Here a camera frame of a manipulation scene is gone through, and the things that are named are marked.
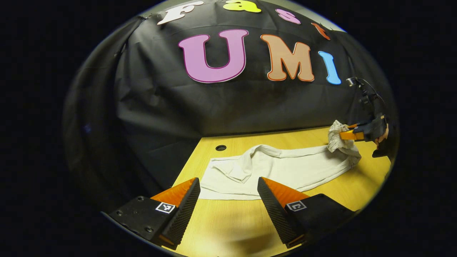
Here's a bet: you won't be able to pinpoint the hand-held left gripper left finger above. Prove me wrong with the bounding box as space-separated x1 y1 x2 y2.
102 177 201 250

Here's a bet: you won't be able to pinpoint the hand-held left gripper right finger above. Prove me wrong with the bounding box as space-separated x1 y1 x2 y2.
257 177 357 249

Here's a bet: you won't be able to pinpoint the white jeans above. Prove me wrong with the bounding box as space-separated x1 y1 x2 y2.
198 120 362 201

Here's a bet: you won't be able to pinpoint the black backdrop cloth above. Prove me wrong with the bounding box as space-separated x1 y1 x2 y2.
62 0 398 215

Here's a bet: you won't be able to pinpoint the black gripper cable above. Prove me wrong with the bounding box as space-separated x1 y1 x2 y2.
356 77 387 108

